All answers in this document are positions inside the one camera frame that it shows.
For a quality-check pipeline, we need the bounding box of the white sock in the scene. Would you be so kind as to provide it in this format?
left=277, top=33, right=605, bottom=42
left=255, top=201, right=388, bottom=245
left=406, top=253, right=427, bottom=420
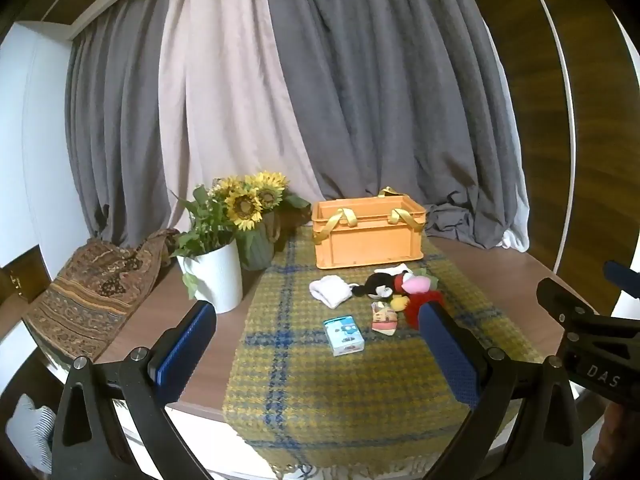
left=309, top=275, right=352, bottom=309

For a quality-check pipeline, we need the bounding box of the green soft toy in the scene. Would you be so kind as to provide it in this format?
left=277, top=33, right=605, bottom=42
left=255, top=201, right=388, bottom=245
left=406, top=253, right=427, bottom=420
left=413, top=268, right=439, bottom=290

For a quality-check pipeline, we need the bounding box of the striped cloth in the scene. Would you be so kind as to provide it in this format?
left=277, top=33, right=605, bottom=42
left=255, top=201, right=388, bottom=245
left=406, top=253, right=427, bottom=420
left=6, top=393, right=56, bottom=476

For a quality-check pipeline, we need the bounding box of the small patterned sock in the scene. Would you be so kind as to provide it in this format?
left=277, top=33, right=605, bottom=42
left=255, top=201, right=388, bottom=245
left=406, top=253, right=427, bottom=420
left=371, top=301, right=398, bottom=337

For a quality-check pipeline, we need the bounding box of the blue tissue pack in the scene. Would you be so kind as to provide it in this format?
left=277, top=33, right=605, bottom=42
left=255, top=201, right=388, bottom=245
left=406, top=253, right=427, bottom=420
left=323, top=315, right=364, bottom=356

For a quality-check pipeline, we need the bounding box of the yellow plaid woven blanket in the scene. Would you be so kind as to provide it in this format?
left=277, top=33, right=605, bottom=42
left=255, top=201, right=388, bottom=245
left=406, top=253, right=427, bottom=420
left=221, top=225, right=547, bottom=480

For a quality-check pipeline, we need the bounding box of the white flower pot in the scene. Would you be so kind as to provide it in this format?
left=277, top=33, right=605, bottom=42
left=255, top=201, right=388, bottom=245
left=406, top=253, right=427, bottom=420
left=177, top=240, right=243, bottom=314

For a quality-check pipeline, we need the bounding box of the orange plastic crate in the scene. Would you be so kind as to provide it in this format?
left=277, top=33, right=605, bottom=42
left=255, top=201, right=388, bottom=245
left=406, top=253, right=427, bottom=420
left=311, top=188, right=426, bottom=270

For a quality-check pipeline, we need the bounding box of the green leafy plant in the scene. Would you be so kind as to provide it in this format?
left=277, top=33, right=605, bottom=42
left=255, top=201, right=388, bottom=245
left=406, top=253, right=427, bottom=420
left=169, top=184, right=237, bottom=302

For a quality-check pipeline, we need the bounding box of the green vase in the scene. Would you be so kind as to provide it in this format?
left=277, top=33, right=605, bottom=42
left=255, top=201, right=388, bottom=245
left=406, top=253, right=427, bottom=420
left=238, top=211, right=281, bottom=271

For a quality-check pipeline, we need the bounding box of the sunflower bouquet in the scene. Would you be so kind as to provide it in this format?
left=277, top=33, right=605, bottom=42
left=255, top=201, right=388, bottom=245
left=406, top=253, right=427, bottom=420
left=207, top=170, right=310, bottom=232

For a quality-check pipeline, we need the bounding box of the grey curtain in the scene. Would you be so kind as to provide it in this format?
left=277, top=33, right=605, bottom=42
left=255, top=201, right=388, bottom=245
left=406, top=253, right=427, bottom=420
left=65, top=0, right=529, bottom=252

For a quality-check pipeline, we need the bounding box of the beige curtain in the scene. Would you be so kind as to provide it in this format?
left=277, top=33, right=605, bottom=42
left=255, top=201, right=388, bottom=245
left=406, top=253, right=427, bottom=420
left=158, top=0, right=322, bottom=231

